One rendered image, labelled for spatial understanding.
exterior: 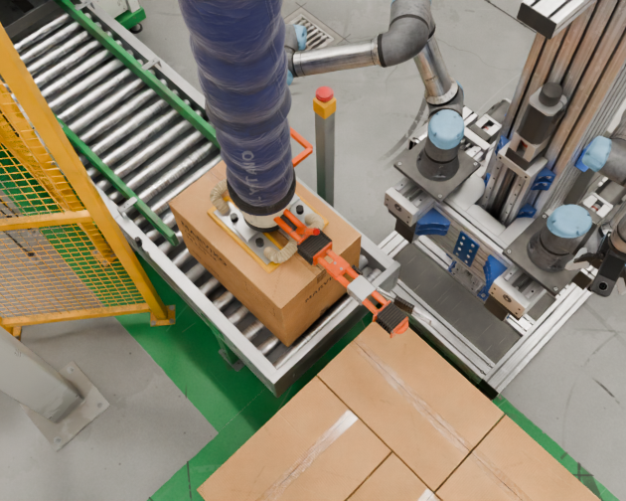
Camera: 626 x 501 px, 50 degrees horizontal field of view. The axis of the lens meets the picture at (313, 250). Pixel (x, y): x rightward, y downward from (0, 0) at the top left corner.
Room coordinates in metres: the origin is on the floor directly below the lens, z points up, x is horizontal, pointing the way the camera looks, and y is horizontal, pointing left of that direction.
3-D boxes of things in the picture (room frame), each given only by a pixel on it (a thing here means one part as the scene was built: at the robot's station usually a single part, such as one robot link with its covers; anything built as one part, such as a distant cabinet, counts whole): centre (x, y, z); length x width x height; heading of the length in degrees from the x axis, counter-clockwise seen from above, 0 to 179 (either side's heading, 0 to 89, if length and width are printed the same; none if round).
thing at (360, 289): (0.85, -0.15, 1.07); 0.07 x 0.07 x 0.04; 41
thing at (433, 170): (1.34, -0.46, 1.09); 0.15 x 0.15 x 0.10
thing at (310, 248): (1.01, -0.01, 1.08); 0.10 x 0.08 x 0.06; 131
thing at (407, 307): (0.83, -0.24, 1.08); 0.31 x 0.03 x 0.05; 54
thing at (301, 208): (1.26, 0.09, 0.97); 0.34 x 0.10 x 0.05; 41
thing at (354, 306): (0.93, -0.08, 0.58); 0.70 x 0.03 x 0.06; 132
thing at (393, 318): (0.74, -0.23, 1.08); 0.08 x 0.07 x 0.05; 41
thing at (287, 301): (1.20, 0.17, 0.75); 0.60 x 0.40 x 0.40; 43
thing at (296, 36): (1.55, 0.05, 1.46); 0.11 x 0.11 x 0.08; 80
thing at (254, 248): (1.14, 0.23, 0.97); 0.34 x 0.10 x 0.05; 41
